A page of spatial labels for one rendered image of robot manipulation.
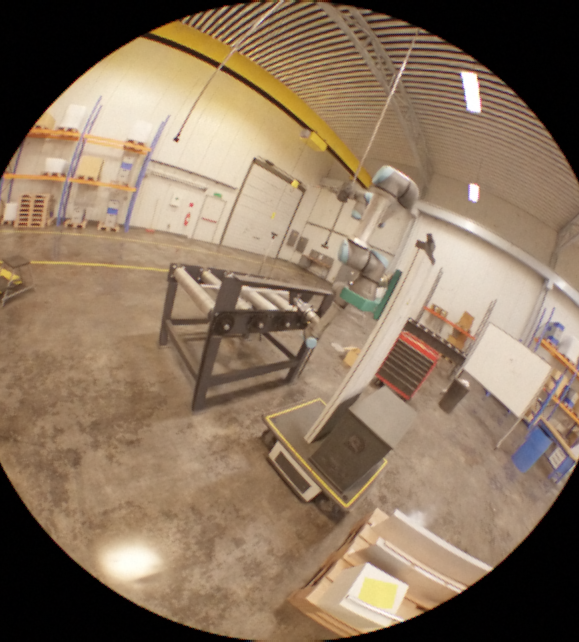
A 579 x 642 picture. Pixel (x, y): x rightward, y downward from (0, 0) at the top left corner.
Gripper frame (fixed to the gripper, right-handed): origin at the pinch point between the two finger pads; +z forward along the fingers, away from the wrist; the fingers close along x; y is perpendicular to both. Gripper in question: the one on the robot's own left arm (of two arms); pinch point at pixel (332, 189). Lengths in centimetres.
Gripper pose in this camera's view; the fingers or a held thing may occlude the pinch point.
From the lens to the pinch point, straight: 160.7
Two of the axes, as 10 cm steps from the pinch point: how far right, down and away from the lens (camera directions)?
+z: -6.6, -5.0, 5.5
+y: 6.4, -0.1, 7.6
